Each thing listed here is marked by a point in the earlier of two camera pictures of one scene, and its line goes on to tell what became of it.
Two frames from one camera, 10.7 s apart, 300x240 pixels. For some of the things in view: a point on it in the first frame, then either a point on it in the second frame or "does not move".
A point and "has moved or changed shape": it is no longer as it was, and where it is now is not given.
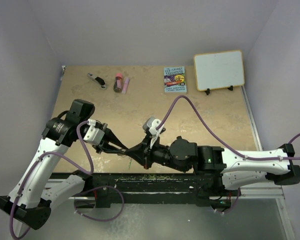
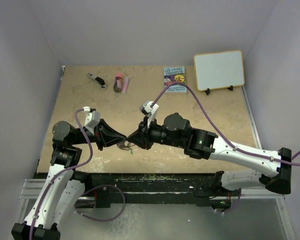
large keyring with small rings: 121,155 has moved or changed shape
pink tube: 125,85 does not move
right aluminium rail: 251,192 does not move
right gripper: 143,152 -> 141,137
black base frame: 115,190 does not move
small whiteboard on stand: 219,70 does not move
